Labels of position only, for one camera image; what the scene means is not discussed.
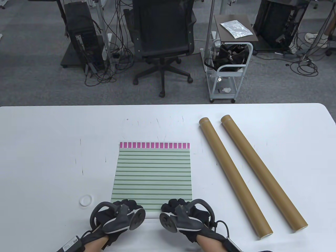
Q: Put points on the person's left hand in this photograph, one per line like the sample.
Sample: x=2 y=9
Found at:
x=115 y=232

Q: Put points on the person's right hand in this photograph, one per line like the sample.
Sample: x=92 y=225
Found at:
x=173 y=203

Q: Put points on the grey and white hand controller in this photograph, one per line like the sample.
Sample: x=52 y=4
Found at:
x=183 y=223
x=118 y=223

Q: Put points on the green striped paper sheet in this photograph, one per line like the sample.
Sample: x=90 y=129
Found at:
x=152 y=176

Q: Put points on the white round tube cap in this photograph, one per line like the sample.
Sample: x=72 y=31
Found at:
x=82 y=201

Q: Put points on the brown cardboard mailing tube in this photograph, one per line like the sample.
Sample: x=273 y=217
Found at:
x=262 y=168
x=231 y=173

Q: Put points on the person's left forearm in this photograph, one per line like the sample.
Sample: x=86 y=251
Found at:
x=97 y=244

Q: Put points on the person's right forearm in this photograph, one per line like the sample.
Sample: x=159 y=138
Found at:
x=211 y=244

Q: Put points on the grey wrist module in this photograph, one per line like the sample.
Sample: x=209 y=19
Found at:
x=69 y=244

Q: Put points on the white metal utility cart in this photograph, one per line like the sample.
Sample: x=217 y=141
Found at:
x=214 y=86

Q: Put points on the white crumpled paper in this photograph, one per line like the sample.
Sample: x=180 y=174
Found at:
x=226 y=90

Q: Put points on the white power strip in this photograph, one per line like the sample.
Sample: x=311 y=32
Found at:
x=109 y=44

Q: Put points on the black mesh office chair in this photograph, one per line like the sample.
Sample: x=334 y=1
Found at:
x=162 y=26

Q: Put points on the brown side table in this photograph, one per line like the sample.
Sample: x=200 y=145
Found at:
x=223 y=31

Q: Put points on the silver foil bag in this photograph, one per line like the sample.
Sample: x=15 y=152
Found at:
x=236 y=29

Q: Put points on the black computer tower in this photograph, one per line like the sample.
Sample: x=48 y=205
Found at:
x=78 y=23
x=275 y=21

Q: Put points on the silver aluminium frame post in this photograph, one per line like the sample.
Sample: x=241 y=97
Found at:
x=101 y=15
x=210 y=15

